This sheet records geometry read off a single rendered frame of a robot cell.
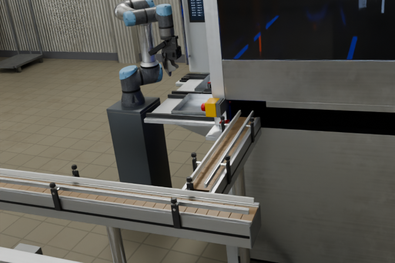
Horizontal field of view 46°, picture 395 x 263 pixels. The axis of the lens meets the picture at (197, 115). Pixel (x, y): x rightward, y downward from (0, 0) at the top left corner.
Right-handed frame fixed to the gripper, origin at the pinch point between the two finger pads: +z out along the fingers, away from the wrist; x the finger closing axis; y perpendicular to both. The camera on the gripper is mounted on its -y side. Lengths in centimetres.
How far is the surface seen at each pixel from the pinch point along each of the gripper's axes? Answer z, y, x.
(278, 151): 34, 59, -13
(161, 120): 21.8, -2.1, -11.0
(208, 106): 8.2, 29.2, -21.7
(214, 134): 21.7, 31.5, -23.5
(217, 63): -9.9, 32.0, -12.6
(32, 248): 55, -37, -82
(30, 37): 75, -433, 395
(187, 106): 21.4, 5.0, 8.3
